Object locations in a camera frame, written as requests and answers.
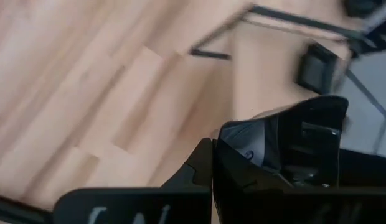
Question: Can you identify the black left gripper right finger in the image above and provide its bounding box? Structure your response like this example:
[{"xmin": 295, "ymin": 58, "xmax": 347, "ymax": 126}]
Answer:
[{"xmin": 213, "ymin": 139, "xmax": 386, "ymax": 224}]

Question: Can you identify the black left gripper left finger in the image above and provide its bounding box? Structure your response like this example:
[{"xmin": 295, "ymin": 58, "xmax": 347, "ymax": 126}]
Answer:
[{"xmin": 52, "ymin": 138, "xmax": 212, "ymax": 224}]

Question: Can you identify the small square black plate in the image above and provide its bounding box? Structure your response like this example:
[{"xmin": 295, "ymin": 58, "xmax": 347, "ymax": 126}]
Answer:
[{"xmin": 295, "ymin": 43, "xmax": 340, "ymax": 96}]

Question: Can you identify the wooden shelf with black legs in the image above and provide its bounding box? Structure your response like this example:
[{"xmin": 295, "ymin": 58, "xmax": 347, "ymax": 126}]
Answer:
[{"xmin": 189, "ymin": 2, "xmax": 368, "ymax": 125}]

